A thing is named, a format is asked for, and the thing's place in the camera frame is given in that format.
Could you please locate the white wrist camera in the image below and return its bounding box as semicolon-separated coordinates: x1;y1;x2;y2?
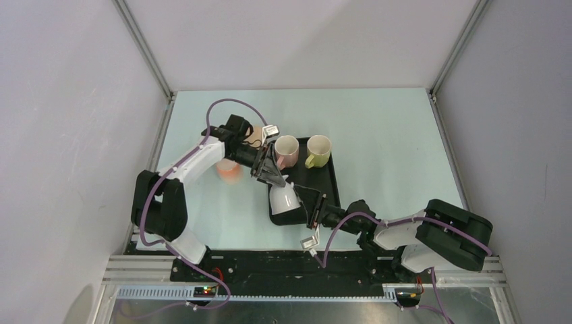
262;124;280;145
300;227;320;251

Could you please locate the aluminium frame rail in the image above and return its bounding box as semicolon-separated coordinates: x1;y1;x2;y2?
101;254;508;303

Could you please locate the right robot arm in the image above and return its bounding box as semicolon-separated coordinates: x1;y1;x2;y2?
268;183;493;282

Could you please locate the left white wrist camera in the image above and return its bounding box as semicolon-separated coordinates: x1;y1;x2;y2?
262;124;280;145

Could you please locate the yellow mug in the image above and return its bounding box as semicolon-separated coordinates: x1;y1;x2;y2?
305;135;332;169

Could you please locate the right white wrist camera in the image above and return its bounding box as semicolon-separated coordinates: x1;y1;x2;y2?
300;227;320;251

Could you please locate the orange translucent cup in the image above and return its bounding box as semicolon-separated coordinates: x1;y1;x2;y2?
215;159;243;184

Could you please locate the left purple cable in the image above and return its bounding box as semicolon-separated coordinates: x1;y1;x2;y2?
138;98;269;311

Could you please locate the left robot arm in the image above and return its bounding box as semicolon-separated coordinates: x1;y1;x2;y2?
131;115;286;281

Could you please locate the black rectangular tray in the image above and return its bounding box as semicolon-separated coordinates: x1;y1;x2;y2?
269;137;341;222

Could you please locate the pink mug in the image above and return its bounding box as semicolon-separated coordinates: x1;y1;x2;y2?
274;135;299;170

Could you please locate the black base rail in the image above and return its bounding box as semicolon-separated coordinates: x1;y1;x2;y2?
171;250;431;285

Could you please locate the clear glass mug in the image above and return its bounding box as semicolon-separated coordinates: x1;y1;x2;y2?
269;175;301;215

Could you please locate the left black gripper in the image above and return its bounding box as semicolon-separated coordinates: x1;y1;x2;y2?
226;143;285;190

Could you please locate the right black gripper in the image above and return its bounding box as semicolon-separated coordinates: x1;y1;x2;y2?
294;184;361;236

